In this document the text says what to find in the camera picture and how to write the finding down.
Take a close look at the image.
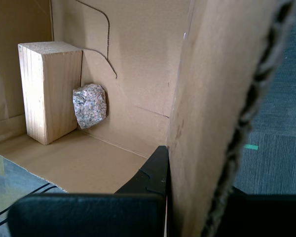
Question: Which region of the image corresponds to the brown cardboard box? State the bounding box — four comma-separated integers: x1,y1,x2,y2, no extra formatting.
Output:
0,0,296,237

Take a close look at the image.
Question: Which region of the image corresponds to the light wooden block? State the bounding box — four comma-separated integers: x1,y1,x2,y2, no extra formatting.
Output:
18,41,83,146

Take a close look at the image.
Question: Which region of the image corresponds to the speckled pinkish rock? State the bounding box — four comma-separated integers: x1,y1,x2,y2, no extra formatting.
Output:
72,83,108,130

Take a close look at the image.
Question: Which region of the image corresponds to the thin black cable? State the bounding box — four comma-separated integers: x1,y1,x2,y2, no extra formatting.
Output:
0,183,51,221
0,185,59,229

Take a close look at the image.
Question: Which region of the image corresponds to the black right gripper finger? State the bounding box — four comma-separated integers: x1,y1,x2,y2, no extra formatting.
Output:
6,145,169,237
217,186,296,237

